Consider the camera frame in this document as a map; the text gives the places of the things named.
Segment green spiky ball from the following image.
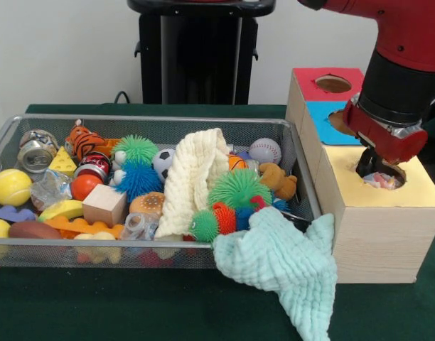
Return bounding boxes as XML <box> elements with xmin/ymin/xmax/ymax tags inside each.
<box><xmin>114</xmin><ymin>134</ymin><xmax>161</xmax><ymax>165</ymax></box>

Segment orange tiger plush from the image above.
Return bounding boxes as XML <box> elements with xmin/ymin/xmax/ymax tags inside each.
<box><xmin>66</xmin><ymin>120</ymin><xmax>109</xmax><ymax>161</ymax></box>

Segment green spiky toy with eyes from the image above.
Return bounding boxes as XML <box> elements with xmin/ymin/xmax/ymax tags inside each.
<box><xmin>207</xmin><ymin>168</ymin><xmax>273</xmax><ymax>210</ymax></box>

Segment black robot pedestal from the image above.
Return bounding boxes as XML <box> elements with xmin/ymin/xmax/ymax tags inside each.
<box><xmin>127</xmin><ymin>0</ymin><xmax>277</xmax><ymax>105</ymax></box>

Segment orange-red ball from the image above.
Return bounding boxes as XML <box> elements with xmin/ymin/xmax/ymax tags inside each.
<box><xmin>70</xmin><ymin>173</ymin><xmax>104</xmax><ymax>202</ymax></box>

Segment yellow cheese wedge toy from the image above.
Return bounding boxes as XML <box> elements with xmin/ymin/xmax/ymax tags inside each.
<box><xmin>48</xmin><ymin>146</ymin><xmax>78</xmax><ymax>177</ymax></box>

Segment wooden box with three holes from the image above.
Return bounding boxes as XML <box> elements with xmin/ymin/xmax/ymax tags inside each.
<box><xmin>285</xmin><ymin>67</ymin><xmax>435</xmax><ymax>284</ymax></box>

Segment cream knitted cloth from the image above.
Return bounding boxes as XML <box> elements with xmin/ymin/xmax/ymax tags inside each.
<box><xmin>154</xmin><ymin>127</ymin><xmax>230</xmax><ymax>239</ymax></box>

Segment yellow tennis ball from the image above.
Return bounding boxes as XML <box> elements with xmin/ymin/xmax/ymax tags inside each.
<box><xmin>0</xmin><ymin>168</ymin><xmax>33</xmax><ymax>207</ymax></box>

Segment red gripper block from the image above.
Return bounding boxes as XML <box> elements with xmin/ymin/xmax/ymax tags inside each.
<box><xmin>342</xmin><ymin>92</ymin><xmax>429</xmax><ymax>178</ymax></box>

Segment multicolour spiky caterpillar toy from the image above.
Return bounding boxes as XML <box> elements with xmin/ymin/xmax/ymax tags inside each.
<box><xmin>187</xmin><ymin>194</ymin><xmax>267</xmax><ymax>243</ymax></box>

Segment light blue knitted cloth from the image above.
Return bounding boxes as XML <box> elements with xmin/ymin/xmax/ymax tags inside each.
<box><xmin>213</xmin><ymin>206</ymin><xmax>338</xmax><ymax>341</ymax></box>

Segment pastel patterned small cloth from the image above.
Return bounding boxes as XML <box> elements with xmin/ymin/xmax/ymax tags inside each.
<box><xmin>362</xmin><ymin>170</ymin><xmax>399</xmax><ymax>190</ymax></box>

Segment shallow mesh bin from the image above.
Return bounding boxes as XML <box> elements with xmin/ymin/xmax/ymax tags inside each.
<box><xmin>0</xmin><ymin>113</ymin><xmax>328</xmax><ymax>270</ymax></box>

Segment black and white soccer ball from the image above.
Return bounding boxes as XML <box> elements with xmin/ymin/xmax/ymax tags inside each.
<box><xmin>152</xmin><ymin>148</ymin><xmax>176</xmax><ymax>183</ymax></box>

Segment blue spiky toy with eyes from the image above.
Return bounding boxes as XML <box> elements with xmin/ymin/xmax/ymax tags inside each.
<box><xmin>109</xmin><ymin>151</ymin><xmax>165</xmax><ymax>204</ymax></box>

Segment white toy baseball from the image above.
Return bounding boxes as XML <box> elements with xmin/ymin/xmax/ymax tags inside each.
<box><xmin>248</xmin><ymin>138</ymin><xmax>283</xmax><ymax>165</ymax></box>

